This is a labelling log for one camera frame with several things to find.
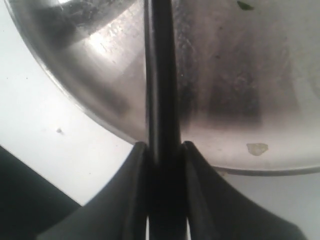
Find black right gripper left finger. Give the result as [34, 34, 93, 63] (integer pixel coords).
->
[37, 142, 148, 240]

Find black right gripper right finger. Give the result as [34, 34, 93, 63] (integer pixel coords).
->
[182, 141, 306, 240]

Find black handled knife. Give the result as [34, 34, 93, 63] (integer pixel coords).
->
[144, 0, 187, 240]

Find round steel plate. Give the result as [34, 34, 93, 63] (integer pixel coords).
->
[5, 0, 320, 175]

